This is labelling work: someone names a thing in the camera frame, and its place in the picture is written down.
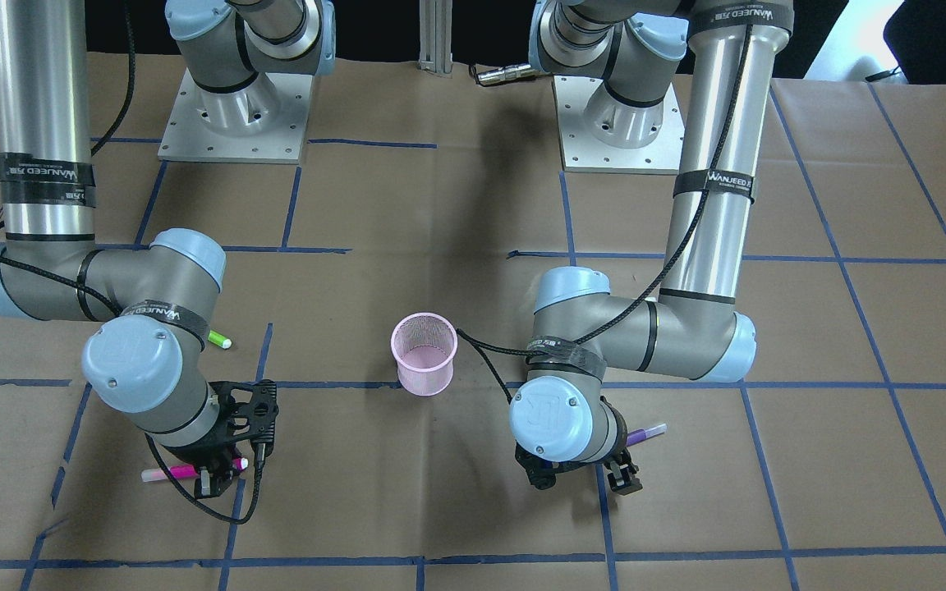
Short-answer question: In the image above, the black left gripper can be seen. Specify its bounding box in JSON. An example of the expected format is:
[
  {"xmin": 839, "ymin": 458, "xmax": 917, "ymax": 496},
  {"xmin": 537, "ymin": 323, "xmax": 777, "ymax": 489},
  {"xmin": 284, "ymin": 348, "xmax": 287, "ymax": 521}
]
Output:
[{"xmin": 522, "ymin": 401, "xmax": 643, "ymax": 495}]

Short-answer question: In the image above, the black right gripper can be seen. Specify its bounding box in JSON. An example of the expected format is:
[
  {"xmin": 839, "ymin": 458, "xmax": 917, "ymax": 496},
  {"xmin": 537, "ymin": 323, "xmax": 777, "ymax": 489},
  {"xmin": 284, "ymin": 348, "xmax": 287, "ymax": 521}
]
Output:
[{"xmin": 144, "ymin": 379, "xmax": 278, "ymax": 500}]

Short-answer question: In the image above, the pink pen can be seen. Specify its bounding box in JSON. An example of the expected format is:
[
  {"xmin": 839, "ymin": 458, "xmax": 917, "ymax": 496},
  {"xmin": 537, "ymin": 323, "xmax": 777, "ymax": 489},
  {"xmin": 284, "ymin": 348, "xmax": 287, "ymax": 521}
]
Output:
[{"xmin": 141, "ymin": 457, "xmax": 249, "ymax": 483}]

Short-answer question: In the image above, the purple pen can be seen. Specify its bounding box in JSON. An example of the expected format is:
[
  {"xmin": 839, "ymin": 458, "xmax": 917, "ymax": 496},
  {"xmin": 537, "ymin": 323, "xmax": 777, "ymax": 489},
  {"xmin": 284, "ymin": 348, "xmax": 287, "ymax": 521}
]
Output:
[{"xmin": 626, "ymin": 423, "xmax": 668, "ymax": 448}]

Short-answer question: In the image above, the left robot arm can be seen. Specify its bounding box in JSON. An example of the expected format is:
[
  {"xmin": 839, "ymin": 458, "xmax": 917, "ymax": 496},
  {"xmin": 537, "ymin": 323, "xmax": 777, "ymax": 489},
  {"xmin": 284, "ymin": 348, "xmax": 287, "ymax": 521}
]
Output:
[{"xmin": 509, "ymin": 1, "xmax": 795, "ymax": 494}]

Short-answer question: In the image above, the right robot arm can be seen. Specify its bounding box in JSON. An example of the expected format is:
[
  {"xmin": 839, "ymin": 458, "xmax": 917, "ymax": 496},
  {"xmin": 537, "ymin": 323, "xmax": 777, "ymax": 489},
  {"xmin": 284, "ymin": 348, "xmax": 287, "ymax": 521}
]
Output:
[{"xmin": 0, "ymin": 1, "xmax": 337, "ymax": 498}]

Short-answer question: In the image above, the pink mesh cup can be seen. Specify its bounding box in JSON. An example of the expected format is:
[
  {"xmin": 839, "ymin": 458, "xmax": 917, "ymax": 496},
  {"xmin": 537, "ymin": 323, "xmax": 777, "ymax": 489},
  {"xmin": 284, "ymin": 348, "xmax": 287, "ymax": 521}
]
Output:
[{"xmin": 390, "ymin": 313, "xmax": 457, "ymax": 396}]

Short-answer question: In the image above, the green pen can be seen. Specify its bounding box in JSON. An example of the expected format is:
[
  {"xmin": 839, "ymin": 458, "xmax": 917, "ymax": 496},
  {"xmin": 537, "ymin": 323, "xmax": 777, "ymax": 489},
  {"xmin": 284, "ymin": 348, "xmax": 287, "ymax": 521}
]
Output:
[{"xmin": 207, "ymin": 329, "xmax": 232, "ymax": 350}]

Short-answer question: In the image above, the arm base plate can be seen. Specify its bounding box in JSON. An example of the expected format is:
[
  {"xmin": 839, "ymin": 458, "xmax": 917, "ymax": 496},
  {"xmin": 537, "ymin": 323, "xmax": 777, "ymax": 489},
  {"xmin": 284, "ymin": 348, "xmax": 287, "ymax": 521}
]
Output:
[
  {"xmin": 554, "ymin": 76, "xmax": 684, "ymax": 175},
  {"xmin": 158, "ymin": 72, "xmax": 315, "ymax": 164}
]

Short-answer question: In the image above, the aluminium frame post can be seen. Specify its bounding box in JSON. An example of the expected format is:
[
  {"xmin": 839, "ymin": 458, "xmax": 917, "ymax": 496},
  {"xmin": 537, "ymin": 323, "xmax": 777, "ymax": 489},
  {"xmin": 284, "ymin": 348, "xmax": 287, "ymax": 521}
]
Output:
[{"xmin": 417, "ymin": 0, "xmax": 453, "ymax": 77}]

